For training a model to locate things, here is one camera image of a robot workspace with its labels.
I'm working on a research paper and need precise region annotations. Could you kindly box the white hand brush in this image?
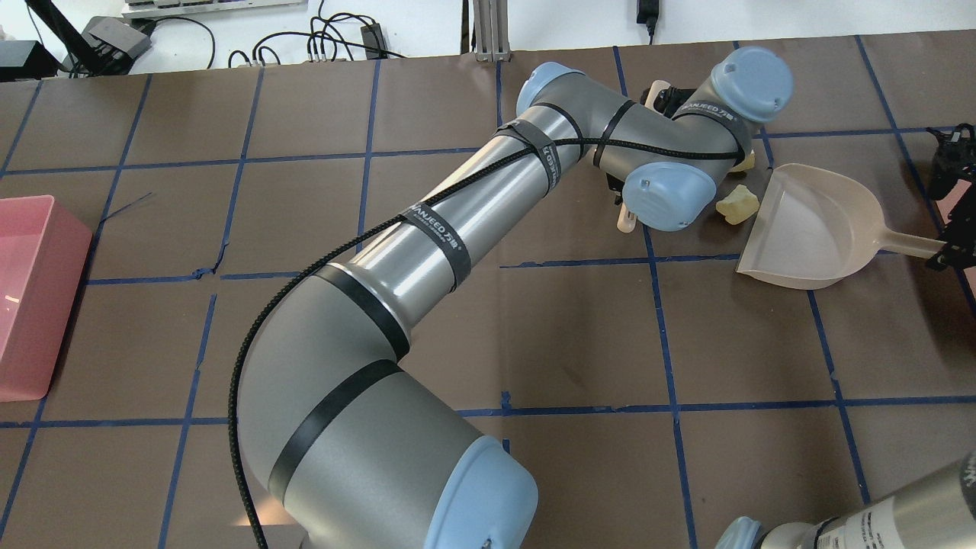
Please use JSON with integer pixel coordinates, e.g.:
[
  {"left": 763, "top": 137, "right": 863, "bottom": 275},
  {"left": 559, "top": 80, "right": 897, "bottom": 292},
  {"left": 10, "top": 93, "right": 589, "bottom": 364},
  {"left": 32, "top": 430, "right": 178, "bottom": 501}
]
[{"left": 615, "top": 79, "right": 672, "bottom": 233}]

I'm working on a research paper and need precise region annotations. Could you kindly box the pale yellow foam chunk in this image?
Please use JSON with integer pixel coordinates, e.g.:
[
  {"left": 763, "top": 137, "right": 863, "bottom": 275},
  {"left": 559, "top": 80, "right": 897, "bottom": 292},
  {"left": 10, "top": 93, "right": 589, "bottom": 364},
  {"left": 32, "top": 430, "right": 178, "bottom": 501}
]
[{"left": 715, "top": 185, "right": 760, "bottom": 226}]

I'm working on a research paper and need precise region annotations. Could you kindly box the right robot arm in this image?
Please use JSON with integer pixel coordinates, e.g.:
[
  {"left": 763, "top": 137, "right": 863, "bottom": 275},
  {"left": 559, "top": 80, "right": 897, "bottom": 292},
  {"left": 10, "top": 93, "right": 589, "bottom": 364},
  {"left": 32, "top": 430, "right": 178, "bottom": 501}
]
[{"left": 718, "top": 163, "right": 975, "bottom": 548}]

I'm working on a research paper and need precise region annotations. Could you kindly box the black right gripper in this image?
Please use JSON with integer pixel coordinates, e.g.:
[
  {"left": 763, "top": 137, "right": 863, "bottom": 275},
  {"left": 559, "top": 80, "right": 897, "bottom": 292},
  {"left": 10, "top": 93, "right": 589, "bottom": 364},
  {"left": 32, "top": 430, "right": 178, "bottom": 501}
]
[{"left": 925, "top": 123, "right": 975, "bottom": 271}]

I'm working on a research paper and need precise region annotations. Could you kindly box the white plastic dustpan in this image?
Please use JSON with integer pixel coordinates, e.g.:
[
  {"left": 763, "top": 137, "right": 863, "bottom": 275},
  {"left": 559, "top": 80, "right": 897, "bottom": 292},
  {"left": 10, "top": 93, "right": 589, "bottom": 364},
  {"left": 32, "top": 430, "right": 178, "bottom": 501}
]
[{"left": 736, "top": 163, "right": 945, "bottom": 291}]

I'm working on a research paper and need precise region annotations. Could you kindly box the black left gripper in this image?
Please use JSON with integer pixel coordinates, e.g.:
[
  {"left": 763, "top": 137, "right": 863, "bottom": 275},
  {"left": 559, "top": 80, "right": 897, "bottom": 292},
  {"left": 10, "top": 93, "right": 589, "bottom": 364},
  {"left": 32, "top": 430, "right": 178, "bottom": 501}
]
[{"left": 644, "top": 86, "right": 691, "bottom": 118}]

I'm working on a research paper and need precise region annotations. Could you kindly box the aluminium frame post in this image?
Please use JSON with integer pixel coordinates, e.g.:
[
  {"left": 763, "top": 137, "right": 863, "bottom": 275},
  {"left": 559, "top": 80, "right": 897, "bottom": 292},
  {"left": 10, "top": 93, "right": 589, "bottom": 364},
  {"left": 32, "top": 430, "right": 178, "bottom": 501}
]
[{"left": 470, "top": 0, "right": 512, "bottom": 63}]

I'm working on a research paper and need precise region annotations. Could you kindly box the black power adapter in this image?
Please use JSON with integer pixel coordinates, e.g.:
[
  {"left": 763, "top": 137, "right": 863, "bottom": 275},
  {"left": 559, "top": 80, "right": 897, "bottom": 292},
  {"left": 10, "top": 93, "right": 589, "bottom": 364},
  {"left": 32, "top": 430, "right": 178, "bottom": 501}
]
[{"left": 637, "top": 0, "right": 661, "bottom": 43}]

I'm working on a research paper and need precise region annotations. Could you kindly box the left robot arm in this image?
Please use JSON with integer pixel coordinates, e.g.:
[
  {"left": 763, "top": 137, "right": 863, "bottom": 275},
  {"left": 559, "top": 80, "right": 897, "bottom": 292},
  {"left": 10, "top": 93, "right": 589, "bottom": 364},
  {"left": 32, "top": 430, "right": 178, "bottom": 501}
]
[{"left": 229, "top": 47, "right": 794, "bottom": 548}]

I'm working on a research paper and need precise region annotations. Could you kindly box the pale green foam chunk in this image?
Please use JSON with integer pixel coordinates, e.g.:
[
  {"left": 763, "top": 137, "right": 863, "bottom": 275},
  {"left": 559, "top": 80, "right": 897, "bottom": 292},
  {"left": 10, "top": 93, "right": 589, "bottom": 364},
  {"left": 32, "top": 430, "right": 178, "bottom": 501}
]
[{"left": 728, "top": 150, "right": 756, "bottom": 176}]

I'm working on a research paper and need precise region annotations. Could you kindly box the pink plastic bin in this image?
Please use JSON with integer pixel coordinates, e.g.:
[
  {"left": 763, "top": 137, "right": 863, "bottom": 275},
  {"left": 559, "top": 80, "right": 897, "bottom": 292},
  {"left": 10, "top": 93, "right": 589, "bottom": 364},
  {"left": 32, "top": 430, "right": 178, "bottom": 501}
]
[{"left": 1, "top": 195, "right": 93, "bottom": 403}]

